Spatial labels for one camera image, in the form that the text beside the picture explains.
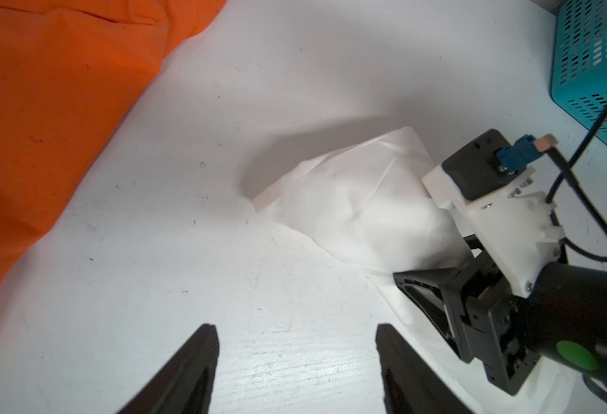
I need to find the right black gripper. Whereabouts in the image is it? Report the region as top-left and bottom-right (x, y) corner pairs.
(393, 235), (539, 396)

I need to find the teal plastic basket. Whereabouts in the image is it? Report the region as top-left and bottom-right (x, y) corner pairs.
(550, 0), (607, 129)

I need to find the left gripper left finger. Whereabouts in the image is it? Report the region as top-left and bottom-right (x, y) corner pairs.
(119, 324), (220, 414)

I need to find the orange cloth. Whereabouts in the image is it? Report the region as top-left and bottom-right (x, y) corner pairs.
(0, 1), (224, 286)

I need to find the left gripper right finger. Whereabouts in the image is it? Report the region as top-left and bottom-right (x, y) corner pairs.
(375, 324), (472, 414)

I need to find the white cloth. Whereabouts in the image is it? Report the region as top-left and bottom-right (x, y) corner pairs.
(253, 127), (575, 413)

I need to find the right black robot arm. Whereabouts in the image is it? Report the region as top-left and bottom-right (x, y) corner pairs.
(393, 250), (607, 395)

